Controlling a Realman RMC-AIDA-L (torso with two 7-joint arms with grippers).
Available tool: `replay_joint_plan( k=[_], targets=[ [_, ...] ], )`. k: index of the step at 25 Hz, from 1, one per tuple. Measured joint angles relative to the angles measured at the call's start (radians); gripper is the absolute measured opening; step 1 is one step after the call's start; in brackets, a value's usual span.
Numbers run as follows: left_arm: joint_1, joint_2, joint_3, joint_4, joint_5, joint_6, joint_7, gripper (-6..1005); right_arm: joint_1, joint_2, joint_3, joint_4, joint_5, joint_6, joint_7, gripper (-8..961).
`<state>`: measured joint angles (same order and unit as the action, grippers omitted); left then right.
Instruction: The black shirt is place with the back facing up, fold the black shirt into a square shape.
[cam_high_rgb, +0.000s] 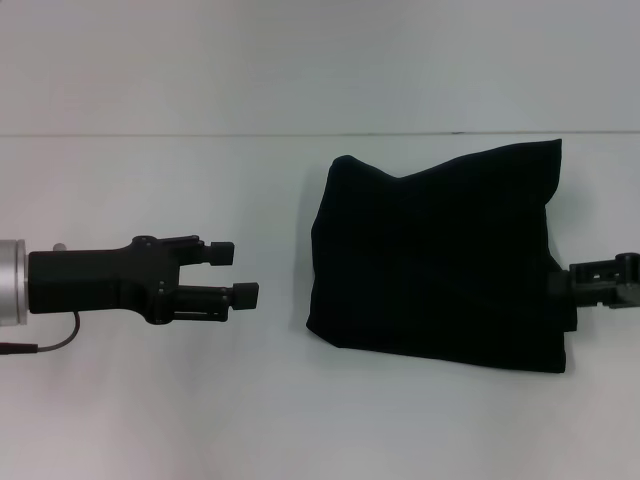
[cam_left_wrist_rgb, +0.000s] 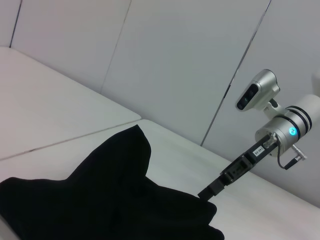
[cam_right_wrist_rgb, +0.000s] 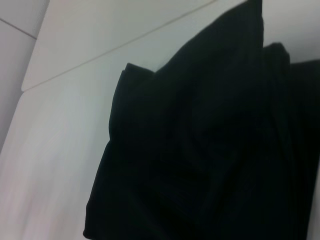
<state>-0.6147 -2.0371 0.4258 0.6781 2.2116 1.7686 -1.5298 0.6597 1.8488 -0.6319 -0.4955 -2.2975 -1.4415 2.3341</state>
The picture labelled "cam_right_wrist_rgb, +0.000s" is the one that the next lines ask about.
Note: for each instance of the black shirt with FREE print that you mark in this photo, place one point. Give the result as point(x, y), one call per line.
point(212, 140)

